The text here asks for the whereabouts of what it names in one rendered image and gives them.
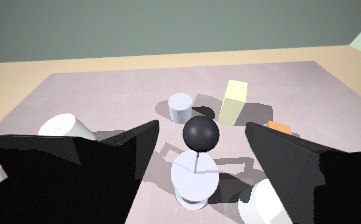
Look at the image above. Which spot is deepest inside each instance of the grey cylinder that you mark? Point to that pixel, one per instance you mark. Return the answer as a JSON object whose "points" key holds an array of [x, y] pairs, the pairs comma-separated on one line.
{"points": [[180, 106]]}

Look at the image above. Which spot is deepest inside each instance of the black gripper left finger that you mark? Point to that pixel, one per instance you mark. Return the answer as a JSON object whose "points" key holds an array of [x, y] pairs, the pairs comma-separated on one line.
{"points": [[109, 172]]}

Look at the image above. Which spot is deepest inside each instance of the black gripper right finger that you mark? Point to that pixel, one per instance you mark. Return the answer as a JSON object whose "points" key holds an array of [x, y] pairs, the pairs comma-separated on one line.
{"points": [[316, 184]]}

